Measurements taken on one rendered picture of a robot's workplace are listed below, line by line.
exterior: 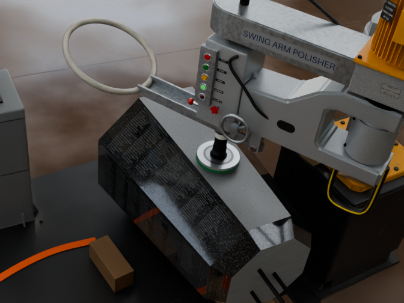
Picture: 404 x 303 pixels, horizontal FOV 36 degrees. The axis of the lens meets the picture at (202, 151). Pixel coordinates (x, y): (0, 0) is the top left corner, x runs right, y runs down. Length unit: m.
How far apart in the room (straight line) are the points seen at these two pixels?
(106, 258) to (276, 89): 1.44
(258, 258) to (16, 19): 3.73
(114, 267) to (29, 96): 1.87
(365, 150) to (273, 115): 0.41
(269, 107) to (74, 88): 2.58
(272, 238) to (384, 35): 1.06
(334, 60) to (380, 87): 0.20
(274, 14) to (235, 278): 1.17
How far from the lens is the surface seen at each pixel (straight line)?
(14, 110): 3.33
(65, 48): 3.04
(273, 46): 2.47
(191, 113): 2.91
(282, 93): 2.62
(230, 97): 2.68
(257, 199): 2.93
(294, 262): 3.05
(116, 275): 3.43
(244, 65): 2.58
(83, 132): 4.51
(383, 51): 2.33
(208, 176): 3.00
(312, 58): 2.42
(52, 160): 4.29
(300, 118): 2.59
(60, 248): 3.71
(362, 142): 2.55
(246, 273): 2.88
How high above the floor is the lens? 2.84
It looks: 40 degrees down
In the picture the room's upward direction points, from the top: 8 degrees clockwise
